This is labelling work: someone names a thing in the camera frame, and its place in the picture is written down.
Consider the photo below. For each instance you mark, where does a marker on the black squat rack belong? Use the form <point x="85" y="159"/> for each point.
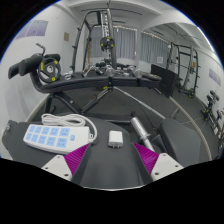
<point x="193" y="66"/>

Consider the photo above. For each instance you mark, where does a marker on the grey window curtain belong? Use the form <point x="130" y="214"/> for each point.
<point x="153" y="48"/>
<point x="126" y="43"/>

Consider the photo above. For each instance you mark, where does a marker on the white power strip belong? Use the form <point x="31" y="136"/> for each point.
<point x="43" y="136"/>

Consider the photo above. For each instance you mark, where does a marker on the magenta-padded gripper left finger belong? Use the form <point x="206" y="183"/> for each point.
<point x="77" y="159"/>

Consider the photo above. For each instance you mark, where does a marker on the dumbbell rack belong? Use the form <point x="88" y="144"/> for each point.
<point x="211" y="111"/>

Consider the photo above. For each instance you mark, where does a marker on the black bench with roller pads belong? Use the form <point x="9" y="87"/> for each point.
<point x="83" y="85"/>

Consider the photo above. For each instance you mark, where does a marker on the black yellow weight plate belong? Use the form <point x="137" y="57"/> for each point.
<point x="49" y="70"/>
<point x="107" y="43"/>

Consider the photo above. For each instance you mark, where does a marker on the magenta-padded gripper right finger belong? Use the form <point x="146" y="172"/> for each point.
<point x="146" y="158"/>

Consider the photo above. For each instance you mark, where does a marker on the small brown wall plaque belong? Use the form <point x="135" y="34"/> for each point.
<point x="66" y="36"/>

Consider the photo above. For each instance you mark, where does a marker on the white charger block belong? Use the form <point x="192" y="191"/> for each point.
<point x="115" y="137"/>

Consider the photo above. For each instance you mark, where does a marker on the silver barbell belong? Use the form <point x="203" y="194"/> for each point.
<point x="141" y="133"/>

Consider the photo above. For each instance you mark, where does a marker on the black padded flat bench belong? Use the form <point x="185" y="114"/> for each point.
<point x="110" y="163"/>

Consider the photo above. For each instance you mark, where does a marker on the small purple wall poster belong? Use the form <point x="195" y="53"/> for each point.
<point x="214" y="77"/>

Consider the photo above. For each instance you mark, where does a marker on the black box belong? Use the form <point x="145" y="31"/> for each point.
<point x="163" y="80"/>

